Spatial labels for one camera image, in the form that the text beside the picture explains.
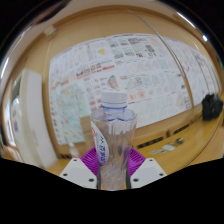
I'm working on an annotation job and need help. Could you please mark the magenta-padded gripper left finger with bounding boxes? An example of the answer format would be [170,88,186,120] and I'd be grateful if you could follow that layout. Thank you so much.
[59,147,100,189]

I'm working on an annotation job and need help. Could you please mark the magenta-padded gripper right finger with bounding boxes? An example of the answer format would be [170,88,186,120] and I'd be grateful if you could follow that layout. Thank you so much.
[125,147,168,190]

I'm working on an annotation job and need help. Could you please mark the clear plastic water bottle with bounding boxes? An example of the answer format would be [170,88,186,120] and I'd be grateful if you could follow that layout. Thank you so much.
[89,90,138,191]

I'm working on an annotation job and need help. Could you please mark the white marker pen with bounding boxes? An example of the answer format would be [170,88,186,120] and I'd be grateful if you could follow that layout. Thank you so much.
[149,142,177,155]

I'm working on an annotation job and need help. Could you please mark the white standing air conditioner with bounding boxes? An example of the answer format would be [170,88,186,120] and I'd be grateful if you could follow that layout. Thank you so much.
[9,68,58,168]

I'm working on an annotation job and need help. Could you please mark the black bag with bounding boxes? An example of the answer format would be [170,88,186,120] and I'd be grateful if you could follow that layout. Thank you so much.
[201,93,224,121]

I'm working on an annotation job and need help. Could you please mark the large wall poster with map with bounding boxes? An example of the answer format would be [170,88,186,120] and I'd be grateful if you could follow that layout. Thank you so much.
[48,33,194,146]

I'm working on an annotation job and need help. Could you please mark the wall poster of diagrams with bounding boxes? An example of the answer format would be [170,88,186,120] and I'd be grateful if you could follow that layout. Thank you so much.
[166,37,222,108]

